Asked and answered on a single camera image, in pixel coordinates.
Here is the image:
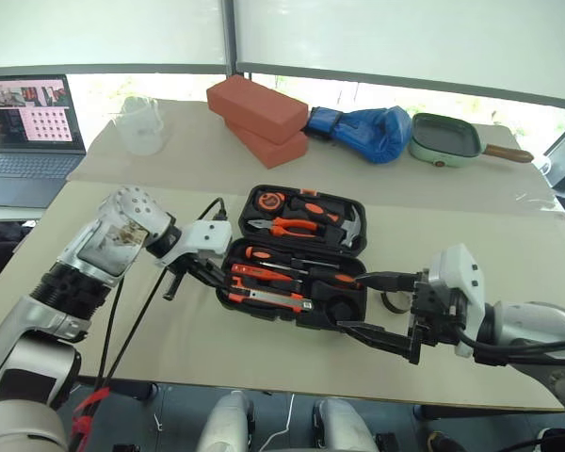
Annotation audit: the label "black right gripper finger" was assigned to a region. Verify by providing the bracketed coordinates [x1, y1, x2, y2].
[357, 269, 428, 292]
[335, 320, 424, 366]

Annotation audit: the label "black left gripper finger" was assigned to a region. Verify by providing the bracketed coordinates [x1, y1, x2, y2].
[198, 257, 228, 284]
[187, 266, 225, 290]

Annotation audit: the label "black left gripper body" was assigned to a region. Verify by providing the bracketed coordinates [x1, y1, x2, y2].
[163, 253, 204, 301]

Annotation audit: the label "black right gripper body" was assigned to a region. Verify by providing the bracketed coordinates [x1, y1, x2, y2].
[409, 268, 459, 347]

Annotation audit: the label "orange voltage tester screwdriver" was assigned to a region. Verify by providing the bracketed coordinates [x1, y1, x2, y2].
[230, 263, 303, 284]

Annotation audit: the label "long black orange screwdriver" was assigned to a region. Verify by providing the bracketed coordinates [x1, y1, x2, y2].
[244, 245, 322, 266]

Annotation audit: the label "orange black utility knife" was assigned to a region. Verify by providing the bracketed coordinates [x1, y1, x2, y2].
[229, 276, 315, 314]

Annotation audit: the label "black tool case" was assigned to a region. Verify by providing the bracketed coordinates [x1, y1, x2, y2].
[215, 183, 370, 333]

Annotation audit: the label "black electrical tape roll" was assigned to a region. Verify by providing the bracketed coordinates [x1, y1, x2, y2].
[381, 291, 413, 314]

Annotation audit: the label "orange black tape measure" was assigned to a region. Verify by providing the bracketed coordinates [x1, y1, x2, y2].
[255, 189, 285, 215]

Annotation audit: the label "silver rounded robot leg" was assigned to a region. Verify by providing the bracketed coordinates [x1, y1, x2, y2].
[312, 397, 379, 452]
[196, 390, 256, 452]

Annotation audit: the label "claw hammer orange black grip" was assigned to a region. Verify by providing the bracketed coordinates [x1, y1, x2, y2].
[288, 196, 363, 248]

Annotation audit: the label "black table foot bar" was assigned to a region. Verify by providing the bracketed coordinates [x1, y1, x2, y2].
[78, 378, 160, 402]
[412, 403, 565, 424]

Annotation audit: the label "dark sneaker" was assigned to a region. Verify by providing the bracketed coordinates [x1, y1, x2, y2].
[425, 429, 468, 452]

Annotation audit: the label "red brick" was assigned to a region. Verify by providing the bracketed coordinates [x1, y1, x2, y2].
[222, 117, 310, 170]
[205, 73, 310, 145]

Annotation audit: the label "blue boxing glove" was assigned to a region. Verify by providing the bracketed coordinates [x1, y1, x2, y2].
[302, 105, 413, 166]

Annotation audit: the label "green electric frying pan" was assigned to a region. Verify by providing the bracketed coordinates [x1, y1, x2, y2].
[408, 112, 535, 170]

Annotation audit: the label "clear plastic measuring cup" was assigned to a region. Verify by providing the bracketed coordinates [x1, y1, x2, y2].
[109, 94, 167, 157]

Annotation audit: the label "black chair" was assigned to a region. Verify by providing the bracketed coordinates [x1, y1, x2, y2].
[0, 220, 35, 303]

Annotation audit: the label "grey laptop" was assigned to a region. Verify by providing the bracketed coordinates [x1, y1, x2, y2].
[0, 73, 89, 210]

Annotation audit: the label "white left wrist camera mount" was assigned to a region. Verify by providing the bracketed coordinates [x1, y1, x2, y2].
[155, 219, 234, 270]

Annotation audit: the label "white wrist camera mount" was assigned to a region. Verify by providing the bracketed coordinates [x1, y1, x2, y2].
[155, 219, 234, 270]
[427, 243, 488, 359]

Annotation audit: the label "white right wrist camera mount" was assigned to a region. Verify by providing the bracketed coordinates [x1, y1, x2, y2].
[427, 243, 488, 359]

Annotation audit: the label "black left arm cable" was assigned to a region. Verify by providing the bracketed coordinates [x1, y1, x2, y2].
[93, 196, 229, 393]

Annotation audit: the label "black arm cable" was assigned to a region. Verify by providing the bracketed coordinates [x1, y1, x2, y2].
[93, 196, 229, 393]
[453, 325, 565, 367]

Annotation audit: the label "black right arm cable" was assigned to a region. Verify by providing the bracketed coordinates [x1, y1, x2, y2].
[453, 325, 565, 367]

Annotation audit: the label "orange handled pliers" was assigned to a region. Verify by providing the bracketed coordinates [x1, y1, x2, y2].
[247, 217, 319, 238]

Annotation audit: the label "thin white cable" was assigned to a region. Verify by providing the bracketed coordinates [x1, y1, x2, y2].
[260, 393, 297, 452]

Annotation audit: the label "red tape cable tie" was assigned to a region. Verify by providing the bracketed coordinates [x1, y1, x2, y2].
[72, 386, 112, 442]

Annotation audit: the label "thick black loose cable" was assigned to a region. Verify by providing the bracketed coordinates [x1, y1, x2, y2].
[497, 436, 565, 452]

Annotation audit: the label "white cord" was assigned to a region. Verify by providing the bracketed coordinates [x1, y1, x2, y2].
[530, 152, 553, 176]

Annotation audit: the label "grey window frame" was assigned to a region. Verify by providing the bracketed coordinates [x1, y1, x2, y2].
[0, 0, 565, 112]

